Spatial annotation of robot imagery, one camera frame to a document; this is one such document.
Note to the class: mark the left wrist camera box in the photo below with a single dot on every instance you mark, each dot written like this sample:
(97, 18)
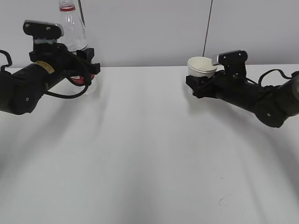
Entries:
(43, 32)

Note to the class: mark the clear plastic water bottle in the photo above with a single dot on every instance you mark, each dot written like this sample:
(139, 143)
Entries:
(74, 39)

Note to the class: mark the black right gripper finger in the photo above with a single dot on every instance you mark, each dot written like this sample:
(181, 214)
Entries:
(200, 86)

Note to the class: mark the white paper cup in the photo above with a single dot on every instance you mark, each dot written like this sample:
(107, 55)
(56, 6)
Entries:
(199, 66)

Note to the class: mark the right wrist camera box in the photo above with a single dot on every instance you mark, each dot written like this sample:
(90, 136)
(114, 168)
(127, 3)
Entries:
(233, 62)

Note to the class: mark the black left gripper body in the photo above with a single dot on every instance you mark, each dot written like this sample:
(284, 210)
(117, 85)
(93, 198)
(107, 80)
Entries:
(52, 57)

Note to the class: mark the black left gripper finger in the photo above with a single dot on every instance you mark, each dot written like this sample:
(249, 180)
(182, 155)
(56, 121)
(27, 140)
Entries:
(87, 70)
(87, 54)

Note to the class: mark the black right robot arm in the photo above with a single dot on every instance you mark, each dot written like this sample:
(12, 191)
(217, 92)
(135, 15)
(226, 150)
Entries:
(272, 105)

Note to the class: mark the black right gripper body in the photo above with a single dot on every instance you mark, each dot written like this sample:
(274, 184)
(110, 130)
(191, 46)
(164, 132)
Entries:
(223, 81)

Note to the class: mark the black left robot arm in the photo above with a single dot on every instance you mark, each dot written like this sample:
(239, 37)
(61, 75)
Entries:
(21, 91)

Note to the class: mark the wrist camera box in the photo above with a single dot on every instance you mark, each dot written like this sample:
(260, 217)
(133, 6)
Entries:
(43, 32)
(233, 62)

